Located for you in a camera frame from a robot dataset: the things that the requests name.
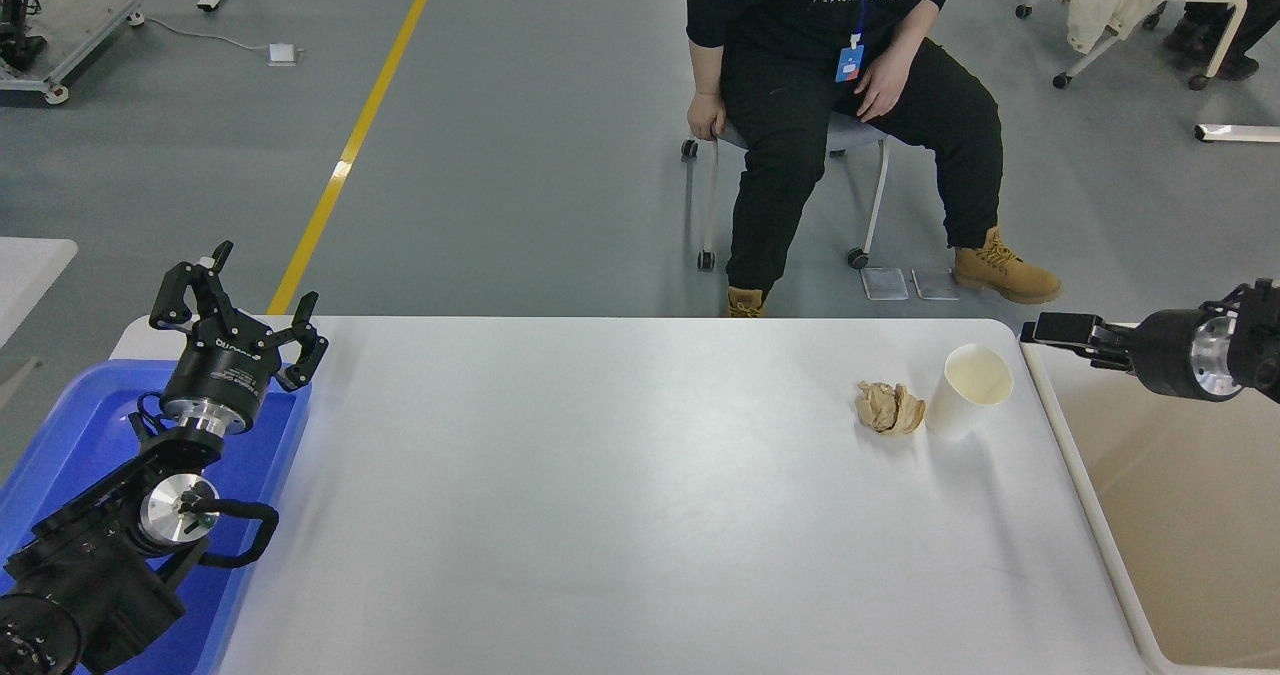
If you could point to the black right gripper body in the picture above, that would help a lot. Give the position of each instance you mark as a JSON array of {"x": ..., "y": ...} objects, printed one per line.
[{"x": 1165, "y": 355}]

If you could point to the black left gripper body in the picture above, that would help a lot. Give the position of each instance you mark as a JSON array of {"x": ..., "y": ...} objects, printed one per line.
[{"x": 225, "y": 370}]

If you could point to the white paper cup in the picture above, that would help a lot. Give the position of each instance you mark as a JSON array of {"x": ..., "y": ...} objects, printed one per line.
[{"x": 960, "y": 405}]

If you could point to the tan paper ball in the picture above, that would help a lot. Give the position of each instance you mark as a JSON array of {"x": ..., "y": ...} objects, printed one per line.
[{"x": 888, "y": 410}]

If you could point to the person's left forearm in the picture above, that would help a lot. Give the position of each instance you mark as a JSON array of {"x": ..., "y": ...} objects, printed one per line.
[{"x": 912, "y": 33}]

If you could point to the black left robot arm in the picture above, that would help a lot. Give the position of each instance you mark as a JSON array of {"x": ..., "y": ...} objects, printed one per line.
[{"x": 90, "y": 565}]

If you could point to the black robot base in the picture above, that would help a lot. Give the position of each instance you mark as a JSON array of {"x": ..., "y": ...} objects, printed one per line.
[{"x": 15, "y": 45}]

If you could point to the person's right forearm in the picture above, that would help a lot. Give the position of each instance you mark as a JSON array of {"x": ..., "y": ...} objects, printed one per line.
[{"x": 706, "y": 70}]

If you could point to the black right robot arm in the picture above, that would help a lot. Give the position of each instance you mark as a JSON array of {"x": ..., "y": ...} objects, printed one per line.
[{"x": 1262, "y": 345}]

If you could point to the person's left hand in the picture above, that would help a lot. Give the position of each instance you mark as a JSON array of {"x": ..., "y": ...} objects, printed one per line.
[{"x": 882, "y": 85}]

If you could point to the person's right hand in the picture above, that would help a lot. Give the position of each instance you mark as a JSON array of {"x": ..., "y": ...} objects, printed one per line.
[{"x": 705, "y": 117}]

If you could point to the person's left tan boot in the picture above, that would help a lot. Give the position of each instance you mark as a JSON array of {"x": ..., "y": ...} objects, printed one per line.
[{"x": 1005, "y": 273}]

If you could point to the person's tan boot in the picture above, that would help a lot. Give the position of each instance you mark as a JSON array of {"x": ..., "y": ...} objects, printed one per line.
[
  {"x": 745, "y": 303},
  {"x": 1005, "y": 273}
]

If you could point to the silver foot pedal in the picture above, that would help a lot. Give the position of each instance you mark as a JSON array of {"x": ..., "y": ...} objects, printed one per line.
[
  {"x": 885, "y": 284},
  {"x": 935, "y": 284}
]

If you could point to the white side table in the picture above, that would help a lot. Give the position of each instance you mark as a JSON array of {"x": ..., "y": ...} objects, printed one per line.
[{"x": 25, "y": 275}]

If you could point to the blue plastic tray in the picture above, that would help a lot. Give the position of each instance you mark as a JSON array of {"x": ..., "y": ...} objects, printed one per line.
[{"x": 80, "y": 425}]

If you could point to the large pale plastic bin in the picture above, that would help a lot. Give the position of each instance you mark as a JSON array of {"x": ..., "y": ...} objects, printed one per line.
[{"x": 1180, "y": 515}]

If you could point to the white floor bar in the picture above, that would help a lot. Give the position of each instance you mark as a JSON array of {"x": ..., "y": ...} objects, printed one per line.
[{"x": 1240, "y": 133}]

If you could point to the white power adapter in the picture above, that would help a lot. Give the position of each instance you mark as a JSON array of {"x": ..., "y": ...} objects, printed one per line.
[{"x": 281, "y": 53}]

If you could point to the grey wheeled chair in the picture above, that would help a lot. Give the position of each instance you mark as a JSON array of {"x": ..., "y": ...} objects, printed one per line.
[{"x": 852, "y": 133}]

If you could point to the grey wheeled platform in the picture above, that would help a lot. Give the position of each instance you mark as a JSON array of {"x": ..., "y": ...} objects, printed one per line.
[{"x": 70, "y": 25}]

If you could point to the person's right tan boot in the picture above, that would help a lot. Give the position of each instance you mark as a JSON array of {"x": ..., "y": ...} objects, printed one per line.
[{"x": 745, "y": 303}]

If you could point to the person in black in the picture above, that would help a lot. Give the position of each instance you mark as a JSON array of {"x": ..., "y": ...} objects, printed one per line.
[{"x": 780, "y": 155}]

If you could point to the blue id badge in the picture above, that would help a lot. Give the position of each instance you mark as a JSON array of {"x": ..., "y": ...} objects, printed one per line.
[{"x": 850, "y": 63}]

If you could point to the person with dark shoes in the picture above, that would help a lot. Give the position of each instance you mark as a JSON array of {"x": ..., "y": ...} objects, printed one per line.
[{"x": 1260, "y": 25}]

